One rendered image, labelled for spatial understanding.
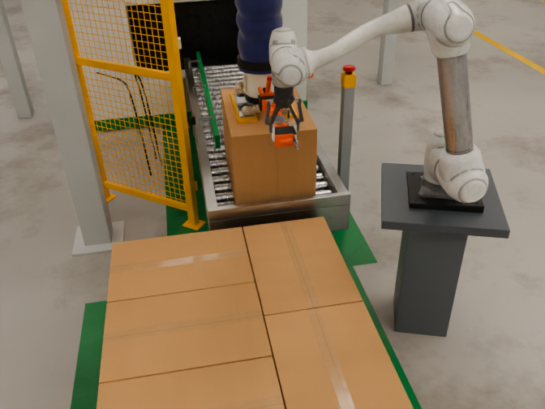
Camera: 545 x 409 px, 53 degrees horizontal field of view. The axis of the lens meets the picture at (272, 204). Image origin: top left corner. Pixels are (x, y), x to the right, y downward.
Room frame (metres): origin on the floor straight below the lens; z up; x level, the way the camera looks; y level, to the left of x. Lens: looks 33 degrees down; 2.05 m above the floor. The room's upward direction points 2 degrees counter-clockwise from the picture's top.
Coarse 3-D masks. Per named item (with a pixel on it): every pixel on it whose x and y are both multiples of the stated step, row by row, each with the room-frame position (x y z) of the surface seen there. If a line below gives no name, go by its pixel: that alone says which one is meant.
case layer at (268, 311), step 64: (128, 256) 1.90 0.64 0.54; (192, 256) 1.89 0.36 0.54; (256, 256) 1.88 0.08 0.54; (320, 256) 1.87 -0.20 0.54; (128, 320) 1.52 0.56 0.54; (192, 320) 1.51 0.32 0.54; (256, 320) 1.50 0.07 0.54; (320, 320) 1.49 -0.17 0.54; (128, 384) 1.22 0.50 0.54; (192, 384) 1.21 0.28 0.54; (256, 384) 1.20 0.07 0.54; (320, 384) 1.19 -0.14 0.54; (384, 384) 1.19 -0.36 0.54
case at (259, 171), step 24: (312, 120) 2.39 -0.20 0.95; (240, 144) 2.25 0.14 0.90; (264, 144) 2.26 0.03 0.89; (312, 144) 2.29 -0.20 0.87; (240, 168) 2.25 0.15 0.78; (264, 168) 2.26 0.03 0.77; (288, 168) 2.28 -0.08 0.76; (312, 168) 2.29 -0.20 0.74; (240, 192) 2.24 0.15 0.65; (264, 192) 2.26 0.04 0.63; (288, 192) 2.28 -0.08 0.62; (312, 192) 2.30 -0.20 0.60
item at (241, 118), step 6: (234, 96) 2.67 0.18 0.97; (240, 96) 2.61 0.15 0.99; (234, 102) 2.59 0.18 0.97; (234, 108) 2.52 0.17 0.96; (240, 108) 2.51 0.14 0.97; (240, 114) 2.43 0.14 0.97; (252, 114) 2.43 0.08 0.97; (240, 120) 2.38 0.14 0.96; (246, 120) 2.39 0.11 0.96; (252, 120) 2.39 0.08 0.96; (258, 120) 2.40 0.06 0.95
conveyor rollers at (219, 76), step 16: (208, 80) 4.07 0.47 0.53; (224, 80) 4.02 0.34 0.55; (208, 128) 3.19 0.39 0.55; (208, 144) 2.99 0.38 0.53; (224, 144) 3.01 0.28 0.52; (224, 160) 2.76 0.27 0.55; (224, 176) 2.57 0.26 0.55; (320, 176) 2.56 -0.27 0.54; (224, 192) 2.41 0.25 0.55; (320, 192) 2.38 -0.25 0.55
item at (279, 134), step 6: (282, 126) 2.01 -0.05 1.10; (288, 126) 2.01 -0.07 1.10; (276, 132) 1.96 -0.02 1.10; (282, 132) 1.95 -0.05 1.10; (288, 132) 1.95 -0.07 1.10; (276, 138) 1.93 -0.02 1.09; (282, 138) 1.93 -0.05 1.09; (276, 144) 1.93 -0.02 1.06; (282, 144) 1.93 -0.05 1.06; (288, 144) 1.94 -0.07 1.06
